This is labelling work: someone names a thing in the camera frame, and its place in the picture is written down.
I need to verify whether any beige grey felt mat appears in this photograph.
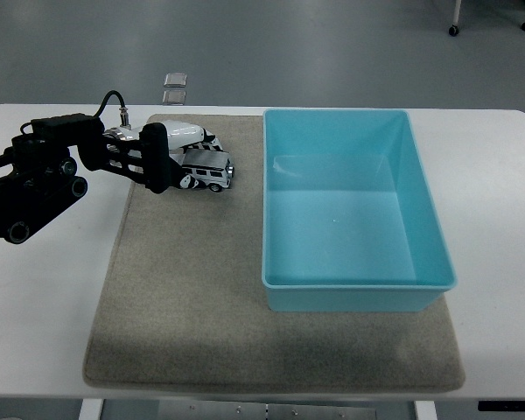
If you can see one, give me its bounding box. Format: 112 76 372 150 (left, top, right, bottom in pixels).
81 113 466 393

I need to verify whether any black table control panel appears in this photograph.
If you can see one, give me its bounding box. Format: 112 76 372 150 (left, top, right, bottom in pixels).
477 400 525 413

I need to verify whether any grey metal plate with screws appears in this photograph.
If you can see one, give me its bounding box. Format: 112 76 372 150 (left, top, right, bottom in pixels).
157 399 378 420

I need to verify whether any white toy car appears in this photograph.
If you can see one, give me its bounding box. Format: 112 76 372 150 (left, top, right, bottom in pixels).
179 150 236 193

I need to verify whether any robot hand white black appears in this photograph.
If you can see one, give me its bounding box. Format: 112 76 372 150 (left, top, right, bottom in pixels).
129 121 227 195

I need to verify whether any white table leg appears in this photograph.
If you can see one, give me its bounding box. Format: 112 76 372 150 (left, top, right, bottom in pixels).
78 398 105 420
413 400 439 420

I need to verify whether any blue plastic box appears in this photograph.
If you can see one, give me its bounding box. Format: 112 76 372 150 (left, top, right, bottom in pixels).
261 108 459 313

